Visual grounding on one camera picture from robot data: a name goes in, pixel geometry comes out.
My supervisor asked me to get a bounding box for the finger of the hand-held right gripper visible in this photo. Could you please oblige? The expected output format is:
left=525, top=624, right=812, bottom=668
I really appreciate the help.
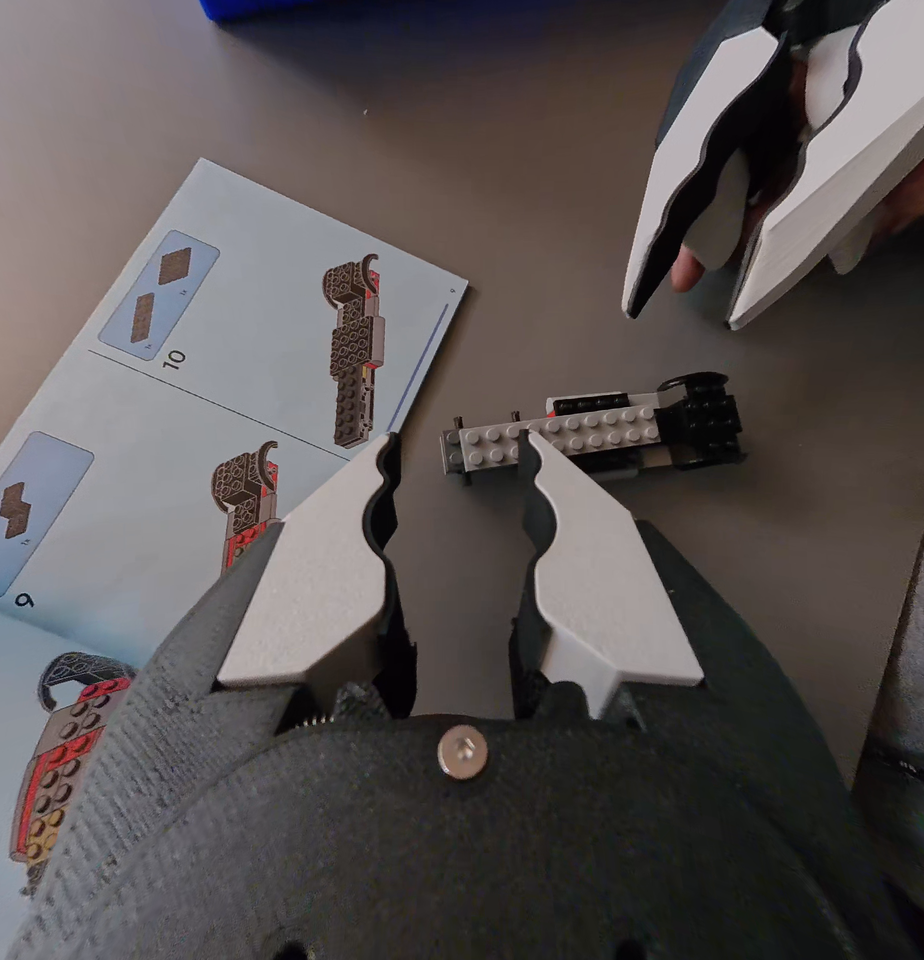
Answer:
left=726, top=6, right=924, bottom=333
left=621, top=24, right=791, bottom=321

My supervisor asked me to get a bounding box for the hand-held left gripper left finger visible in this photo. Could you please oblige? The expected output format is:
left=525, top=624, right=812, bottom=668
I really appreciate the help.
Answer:
left=216, top=431, right=418, bottom=714

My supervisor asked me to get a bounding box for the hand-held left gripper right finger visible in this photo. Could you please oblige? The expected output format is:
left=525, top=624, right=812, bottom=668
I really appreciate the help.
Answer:
left=509, top=431, right=706, bottom=721

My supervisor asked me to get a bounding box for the long grey studded brick plate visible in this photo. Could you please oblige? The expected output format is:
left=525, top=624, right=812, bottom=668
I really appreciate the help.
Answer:
left=441, top=405, right=658, bottom=476

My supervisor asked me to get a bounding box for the black grey toy brick assembly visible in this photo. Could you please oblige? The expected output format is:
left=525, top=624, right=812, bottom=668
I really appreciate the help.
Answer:
left=439, top=371, right=745, bottom=490

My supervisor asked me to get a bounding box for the light blue instruction booklet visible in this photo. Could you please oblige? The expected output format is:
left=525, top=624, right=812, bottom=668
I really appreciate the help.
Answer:
left=0, top=157, right=470, bottom=901

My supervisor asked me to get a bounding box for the blue plastic storage bin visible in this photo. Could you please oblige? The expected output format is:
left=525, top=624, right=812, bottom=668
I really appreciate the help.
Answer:
left=198, top=0, right=374, bottom=25

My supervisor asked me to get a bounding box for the person's right hand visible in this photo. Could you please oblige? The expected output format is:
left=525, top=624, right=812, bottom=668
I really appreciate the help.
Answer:
left=670, top=56, right=924, bottom=295

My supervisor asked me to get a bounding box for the person's grey shirt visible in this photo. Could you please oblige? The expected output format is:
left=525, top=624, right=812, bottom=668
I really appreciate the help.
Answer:
left=852, top=472, right=924, bottom=931

